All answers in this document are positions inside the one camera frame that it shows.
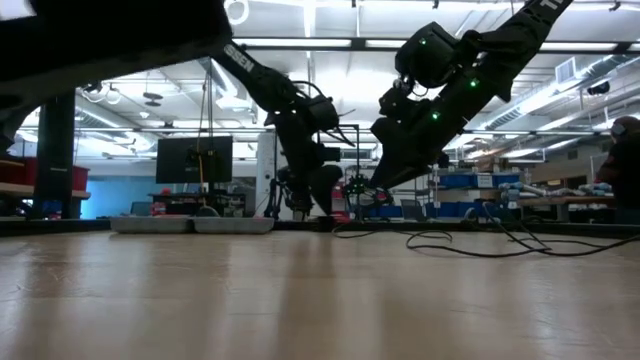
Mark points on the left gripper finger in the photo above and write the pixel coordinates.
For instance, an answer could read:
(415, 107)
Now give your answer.
(326, 187)
(295, 195)

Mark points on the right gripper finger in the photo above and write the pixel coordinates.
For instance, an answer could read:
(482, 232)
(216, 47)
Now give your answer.
(400, 172)

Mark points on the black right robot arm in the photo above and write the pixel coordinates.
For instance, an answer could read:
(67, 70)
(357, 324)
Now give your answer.
(490, 55)

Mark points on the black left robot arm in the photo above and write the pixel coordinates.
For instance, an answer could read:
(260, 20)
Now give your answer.
(100, 40)

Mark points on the grey blue bench robot arm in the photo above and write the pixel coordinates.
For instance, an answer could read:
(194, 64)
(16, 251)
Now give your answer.
(515, 190)
(592, 189)

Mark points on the black background robot arm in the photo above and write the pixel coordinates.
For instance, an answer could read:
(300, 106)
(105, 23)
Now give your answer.
(275, 200)
(370, 195)

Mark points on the white building pillar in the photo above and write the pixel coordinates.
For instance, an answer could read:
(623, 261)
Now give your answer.
(265, 170)

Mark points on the blue storage bin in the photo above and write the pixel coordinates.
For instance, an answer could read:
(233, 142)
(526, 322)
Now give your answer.
(457, 181)
(506, 180)

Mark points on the black computer monitor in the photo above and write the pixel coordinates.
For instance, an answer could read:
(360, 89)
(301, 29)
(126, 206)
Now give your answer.
(192, 160)

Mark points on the grey plastic tool case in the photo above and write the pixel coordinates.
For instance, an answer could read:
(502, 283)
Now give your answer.
(150, 225)

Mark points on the wooden workbench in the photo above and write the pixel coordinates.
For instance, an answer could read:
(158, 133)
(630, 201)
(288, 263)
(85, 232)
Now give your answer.
(575, 201)

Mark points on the overhead beam with light strips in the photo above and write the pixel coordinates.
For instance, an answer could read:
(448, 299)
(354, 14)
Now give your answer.
(575, 46)

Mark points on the person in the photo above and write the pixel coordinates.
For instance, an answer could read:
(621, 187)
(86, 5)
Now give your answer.
(625, 170)

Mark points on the red shelf bin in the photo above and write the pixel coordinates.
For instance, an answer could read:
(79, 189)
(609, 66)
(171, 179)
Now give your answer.
(81, 179)
(15, 172)

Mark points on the black upright column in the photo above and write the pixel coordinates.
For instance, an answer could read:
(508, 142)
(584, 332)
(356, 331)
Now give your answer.
(55, 160)

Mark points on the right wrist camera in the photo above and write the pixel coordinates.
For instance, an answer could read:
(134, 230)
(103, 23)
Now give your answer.
(395, 102)

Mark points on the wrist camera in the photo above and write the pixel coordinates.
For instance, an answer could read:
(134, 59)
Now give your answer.
(325, 112)
(395, 102)

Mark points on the thin black rig frame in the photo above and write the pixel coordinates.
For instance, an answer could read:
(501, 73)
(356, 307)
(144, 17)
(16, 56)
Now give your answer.
(357, 150)

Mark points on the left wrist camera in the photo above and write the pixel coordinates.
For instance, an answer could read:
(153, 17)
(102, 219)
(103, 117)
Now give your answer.
(325, 112)

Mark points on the black aluminium table frame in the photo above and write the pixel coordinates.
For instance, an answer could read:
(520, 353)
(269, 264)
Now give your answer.
(575, 229)

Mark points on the black ceiling camera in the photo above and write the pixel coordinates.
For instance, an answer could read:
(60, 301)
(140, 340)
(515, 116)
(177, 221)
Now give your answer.
(94, 88)
(598, 88)

